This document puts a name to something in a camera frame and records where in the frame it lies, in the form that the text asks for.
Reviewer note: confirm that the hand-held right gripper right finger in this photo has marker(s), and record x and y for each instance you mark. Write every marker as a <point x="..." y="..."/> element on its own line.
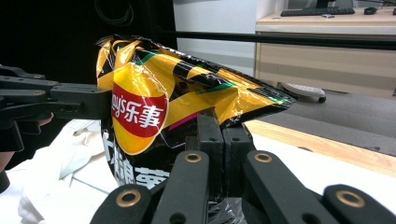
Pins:
<point x="235" y="143"/>

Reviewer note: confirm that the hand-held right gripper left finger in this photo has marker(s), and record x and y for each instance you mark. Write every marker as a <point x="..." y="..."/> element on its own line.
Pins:
<point x="210" y="140"/>

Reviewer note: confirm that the yellow black chip bag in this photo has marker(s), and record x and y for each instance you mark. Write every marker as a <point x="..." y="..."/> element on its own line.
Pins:
<point x="146" y="81"/>

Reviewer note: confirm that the white patterned tote bag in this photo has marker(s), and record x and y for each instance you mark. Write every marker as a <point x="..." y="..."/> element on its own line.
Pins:
<point x="46" y="186"/>

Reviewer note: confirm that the black curtain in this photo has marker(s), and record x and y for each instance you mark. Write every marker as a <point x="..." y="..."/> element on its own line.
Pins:
<point x="56" y="40"/>

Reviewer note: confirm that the office chair base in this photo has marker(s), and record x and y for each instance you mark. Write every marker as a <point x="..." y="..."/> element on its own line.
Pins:
<point x="303" y="90"/>

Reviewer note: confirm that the wooden desk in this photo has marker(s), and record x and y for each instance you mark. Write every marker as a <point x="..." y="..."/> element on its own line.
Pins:
<point x="327" y="65"/>

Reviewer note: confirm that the white cabinet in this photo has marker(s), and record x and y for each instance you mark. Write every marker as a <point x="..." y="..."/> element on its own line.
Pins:
<point x="214" y="18"/>

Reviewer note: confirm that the black keyboard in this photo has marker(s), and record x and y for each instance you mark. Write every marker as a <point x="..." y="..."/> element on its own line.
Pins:
<point x="317" y="11"/>

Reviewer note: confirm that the black computer mouse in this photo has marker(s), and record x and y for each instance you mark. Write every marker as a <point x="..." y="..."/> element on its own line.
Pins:
<point x="370" y="10"/>

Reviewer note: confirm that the black horizontal frame bar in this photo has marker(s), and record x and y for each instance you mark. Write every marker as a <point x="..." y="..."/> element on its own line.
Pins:
<point x="280" y="39"/>

